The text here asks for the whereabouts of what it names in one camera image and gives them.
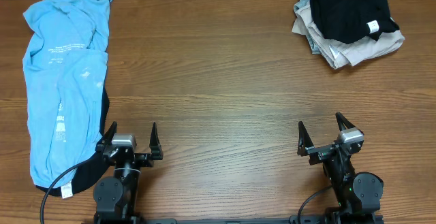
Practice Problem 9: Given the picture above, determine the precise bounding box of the folded light grey-blue garment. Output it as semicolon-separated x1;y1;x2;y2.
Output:
292;0;321;54

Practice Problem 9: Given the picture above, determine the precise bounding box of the light blue printed t-shirt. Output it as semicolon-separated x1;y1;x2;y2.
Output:
22;0;112;188

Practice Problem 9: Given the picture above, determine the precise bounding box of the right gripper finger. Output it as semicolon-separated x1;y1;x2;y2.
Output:
335;112;356;131
297;121;314;156

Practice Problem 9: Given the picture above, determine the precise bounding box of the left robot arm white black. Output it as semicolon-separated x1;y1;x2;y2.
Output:
93;122;164;224

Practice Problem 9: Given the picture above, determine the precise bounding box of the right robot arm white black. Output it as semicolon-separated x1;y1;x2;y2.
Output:
296;112;384;223

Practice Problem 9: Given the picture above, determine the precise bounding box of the folded beige garment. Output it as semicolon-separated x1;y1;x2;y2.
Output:
292;0;406;70

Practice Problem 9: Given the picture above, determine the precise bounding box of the black garment on left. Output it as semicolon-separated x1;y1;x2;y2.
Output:
27;88;110;197

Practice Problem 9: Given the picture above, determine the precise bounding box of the folded black garment on pile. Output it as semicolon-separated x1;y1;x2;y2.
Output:
309;0;399;44

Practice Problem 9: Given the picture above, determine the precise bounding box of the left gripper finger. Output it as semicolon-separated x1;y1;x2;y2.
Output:
149;123;163;159
96;121;117;149

